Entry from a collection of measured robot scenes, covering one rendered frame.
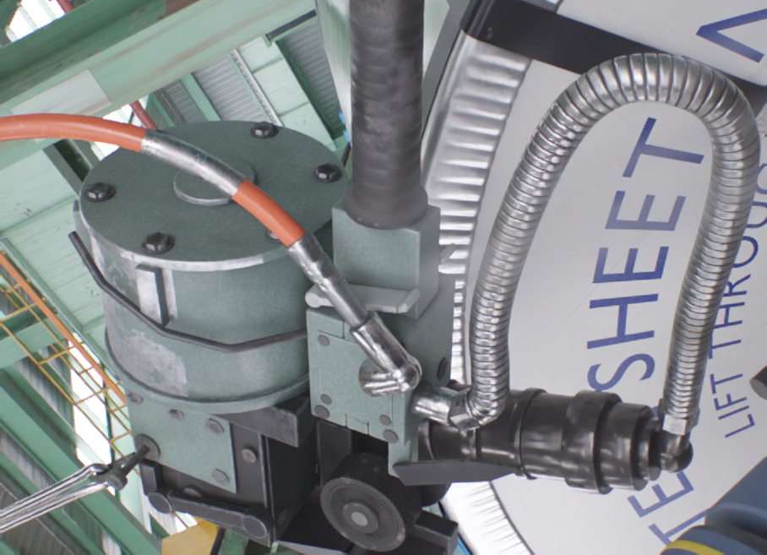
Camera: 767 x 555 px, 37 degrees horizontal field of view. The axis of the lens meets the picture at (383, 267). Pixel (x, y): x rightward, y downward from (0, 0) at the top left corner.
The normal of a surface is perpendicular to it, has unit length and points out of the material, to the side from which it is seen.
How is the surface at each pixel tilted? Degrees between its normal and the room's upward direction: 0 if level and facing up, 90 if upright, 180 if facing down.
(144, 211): 115
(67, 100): 90
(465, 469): 47
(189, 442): 58
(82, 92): 90
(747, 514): 25
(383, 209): 78
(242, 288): 95
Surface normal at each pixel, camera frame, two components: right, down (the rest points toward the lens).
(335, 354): -0.45, 0.53
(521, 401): -0.32, -0.73
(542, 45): 0.15, 0.57
